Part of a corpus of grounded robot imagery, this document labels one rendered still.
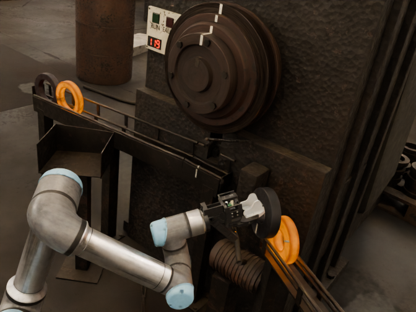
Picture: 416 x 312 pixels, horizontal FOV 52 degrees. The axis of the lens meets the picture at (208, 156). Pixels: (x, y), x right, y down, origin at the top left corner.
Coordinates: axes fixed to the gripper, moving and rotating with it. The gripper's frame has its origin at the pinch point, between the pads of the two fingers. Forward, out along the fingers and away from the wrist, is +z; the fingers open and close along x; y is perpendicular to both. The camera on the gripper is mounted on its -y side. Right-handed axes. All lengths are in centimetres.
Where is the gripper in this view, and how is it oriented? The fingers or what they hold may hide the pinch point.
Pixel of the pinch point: (265, 207)
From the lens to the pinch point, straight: 133.0
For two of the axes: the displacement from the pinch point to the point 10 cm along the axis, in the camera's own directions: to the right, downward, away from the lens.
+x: -2.9, -5.0, 8.2
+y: -1.1, -8.3, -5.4
